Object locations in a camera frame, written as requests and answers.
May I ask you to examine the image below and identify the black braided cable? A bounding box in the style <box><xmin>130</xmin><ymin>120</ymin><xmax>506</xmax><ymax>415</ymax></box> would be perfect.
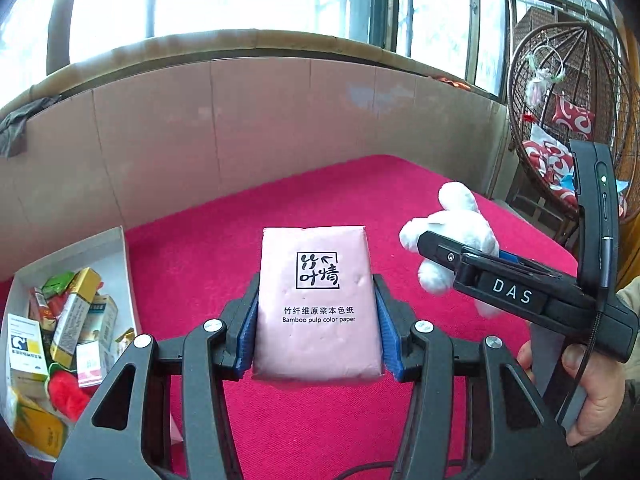
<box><xmin>575</xmin><ymin>237</ymin><xmax>617</xmax><ymax>401</ymax></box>

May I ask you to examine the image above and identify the cardboard panel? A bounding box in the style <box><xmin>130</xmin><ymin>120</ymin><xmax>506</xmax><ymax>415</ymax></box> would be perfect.
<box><xmin>0</xmin><ymin>56</ymin><xmax>511</xmax><ymax>281</ymax></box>

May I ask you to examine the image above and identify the white blue-yellow medicine box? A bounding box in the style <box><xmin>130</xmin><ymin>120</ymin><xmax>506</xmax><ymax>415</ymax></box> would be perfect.
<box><xmin>7</xmin><ymin>314</ymin><xmax>51</xmax><ymax>401</ymax></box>

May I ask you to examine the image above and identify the shallow cardboard box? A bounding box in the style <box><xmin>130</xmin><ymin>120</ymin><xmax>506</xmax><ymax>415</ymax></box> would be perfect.
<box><xmin>0</xmin><ymin>226</ymin><xmax>143</xmax><ymax>463</ymax></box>

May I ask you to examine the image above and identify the grey cloth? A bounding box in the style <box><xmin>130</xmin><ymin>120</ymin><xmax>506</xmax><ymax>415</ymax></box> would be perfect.
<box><xmin>0</xmin><ymin>94</ymin><xmax>63</xmax><ymax>158</ymax></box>

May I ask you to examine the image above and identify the wicker hanging chair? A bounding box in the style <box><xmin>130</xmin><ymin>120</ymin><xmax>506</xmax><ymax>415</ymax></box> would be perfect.
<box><xmin>506</xmin><ymin>22</ymin><xmax>640</xmax><ymax>246</ymax></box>

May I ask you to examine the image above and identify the dreamcatcher ornament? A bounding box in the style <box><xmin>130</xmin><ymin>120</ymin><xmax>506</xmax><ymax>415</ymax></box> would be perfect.
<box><xmin>525</xmin><ymin>42</ymin><xmax>568</xmax><ymax>111</ymax></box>

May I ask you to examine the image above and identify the green packet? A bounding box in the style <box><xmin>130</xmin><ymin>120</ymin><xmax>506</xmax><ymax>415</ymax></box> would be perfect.
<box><xmin>41</xmin><ymin>271</ymin><xmax>76</xmax><ymax>301</ymax></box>

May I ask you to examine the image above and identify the white light-blue medicine box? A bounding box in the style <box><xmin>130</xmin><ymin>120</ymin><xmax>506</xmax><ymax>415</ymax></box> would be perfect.
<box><xmin>82</xmin><ymin>295</ymin><xmax>119</xmax><ymax>361</ymax></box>

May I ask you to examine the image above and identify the pink tissue pack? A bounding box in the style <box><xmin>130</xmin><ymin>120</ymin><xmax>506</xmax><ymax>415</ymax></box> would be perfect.
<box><xmin>251</xmin><ymin>225</ymin><xmax>386</xmax><ymax>386</ymax></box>

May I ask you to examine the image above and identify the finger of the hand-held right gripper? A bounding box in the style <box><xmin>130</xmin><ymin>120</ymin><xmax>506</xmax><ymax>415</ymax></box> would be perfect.
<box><xmin>499</xmin><ymin>249</ymin><xmax>572</xmax><ymax>278</ymax></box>
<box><xmin>416</xmin><ymin>229</ymin><xmax>496</xmax><ymax>287</ymax></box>

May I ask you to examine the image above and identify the red box with green print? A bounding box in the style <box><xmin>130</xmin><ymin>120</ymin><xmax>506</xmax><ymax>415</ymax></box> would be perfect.
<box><xmin>27</xmin><ymin>286</ymin><xmax>57</xmax><ymax>333</ymax></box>

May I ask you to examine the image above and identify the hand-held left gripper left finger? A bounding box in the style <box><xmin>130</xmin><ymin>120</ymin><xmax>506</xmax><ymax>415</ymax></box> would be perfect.
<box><xmin>52</xmin><ymin>274</ymin><xmax>262</xmax><ymax>480</ymax></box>

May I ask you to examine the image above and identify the thin black cable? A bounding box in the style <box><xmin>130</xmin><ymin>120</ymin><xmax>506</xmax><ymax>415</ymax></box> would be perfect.
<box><xmin>337</xmin><ymin>462</ymin><xmax>466</xmax><ymax>480</ymax></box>

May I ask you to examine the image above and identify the small orange cloth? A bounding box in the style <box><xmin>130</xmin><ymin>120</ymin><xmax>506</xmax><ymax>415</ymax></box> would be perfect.
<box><xmin>430</xmin><ymin>74</ymin><xmax>473</xmax><ymax>92</ymax></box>

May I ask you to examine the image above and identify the yellow and white box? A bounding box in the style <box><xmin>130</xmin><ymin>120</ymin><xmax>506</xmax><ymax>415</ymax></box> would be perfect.
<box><xmin>50</xmin><ymin>267</ymin><xmax>103</xmax><ymax>368</ymax></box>

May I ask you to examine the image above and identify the person's right hand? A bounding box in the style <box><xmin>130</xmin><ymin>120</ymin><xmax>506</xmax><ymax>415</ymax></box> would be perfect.
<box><xmin>516</xmin><ymin>340</ymin><xmax>630</xmax><ymax>447</ymax></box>

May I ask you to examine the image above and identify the white plush toy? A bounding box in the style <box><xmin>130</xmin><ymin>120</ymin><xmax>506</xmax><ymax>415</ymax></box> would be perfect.
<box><xmin>399</xmin><ymin>181</ymin><xmax>501</xmax><ymax>318</ymax></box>

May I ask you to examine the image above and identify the person's right forearm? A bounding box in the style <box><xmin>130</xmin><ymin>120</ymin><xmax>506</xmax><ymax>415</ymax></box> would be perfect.
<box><xmin>575</xmin><ymin>380</ymin><xmax>640</xmax><ymax>480</ymax></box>

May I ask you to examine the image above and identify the large red patterned cushion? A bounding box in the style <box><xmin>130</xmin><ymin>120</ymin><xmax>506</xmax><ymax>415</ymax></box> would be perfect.
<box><xmin>522</xmin><ymin>139</ymin><xmax>581</xmax><ymax>206</ymax></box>

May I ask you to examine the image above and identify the yellow box with green leaves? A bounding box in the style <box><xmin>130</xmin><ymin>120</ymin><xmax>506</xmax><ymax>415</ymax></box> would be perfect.
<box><xmin>12</xmin><ymin>400</ymin><xmax>68</xmax><ymax>461</ymax></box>

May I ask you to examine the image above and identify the red blanket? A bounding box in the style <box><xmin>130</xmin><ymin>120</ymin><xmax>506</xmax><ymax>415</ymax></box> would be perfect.
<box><xmin>0</xmin><ymin>154</ymin><xmax>578</xmax><ymax>480</ymax></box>

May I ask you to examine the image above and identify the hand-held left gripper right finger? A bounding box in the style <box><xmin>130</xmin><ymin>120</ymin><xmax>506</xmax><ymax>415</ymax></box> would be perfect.
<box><xmin>372</xmin><ymin>274</ymin><xmax>581</xmax><ymax>480</ymax></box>

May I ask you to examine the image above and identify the small red patterned cushion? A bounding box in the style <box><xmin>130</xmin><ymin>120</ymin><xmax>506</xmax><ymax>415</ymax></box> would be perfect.
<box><xmin>552</xmin><ymin>94</ymin><xmax>597</xmax><ymax>142</ymax></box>

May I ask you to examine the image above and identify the red plush chili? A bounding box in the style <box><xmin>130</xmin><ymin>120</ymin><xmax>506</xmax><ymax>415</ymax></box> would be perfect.
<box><xmin>46</xmin><ymin>369</ymin><xmax>92</xmax><ymax>422</ymax></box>

